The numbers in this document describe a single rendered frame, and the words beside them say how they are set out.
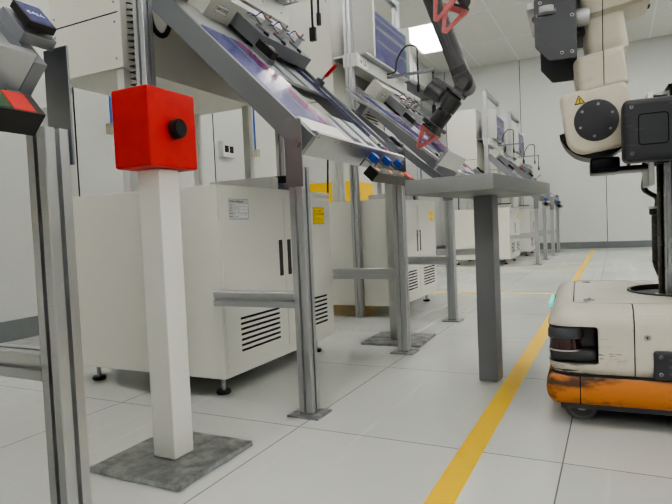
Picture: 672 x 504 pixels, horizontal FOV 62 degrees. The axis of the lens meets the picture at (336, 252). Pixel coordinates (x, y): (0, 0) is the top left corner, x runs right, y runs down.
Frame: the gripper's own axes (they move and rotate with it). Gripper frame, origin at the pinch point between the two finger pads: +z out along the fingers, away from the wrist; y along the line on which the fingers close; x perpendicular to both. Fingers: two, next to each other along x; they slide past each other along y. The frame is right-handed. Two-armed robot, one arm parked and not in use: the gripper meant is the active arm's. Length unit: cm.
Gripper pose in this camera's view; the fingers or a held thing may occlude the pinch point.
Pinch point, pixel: (419, 146)
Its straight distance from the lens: 198.6
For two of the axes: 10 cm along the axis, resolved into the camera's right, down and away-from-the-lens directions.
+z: -5.7, 7.5, 3.4
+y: -4.5, 0.6, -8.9
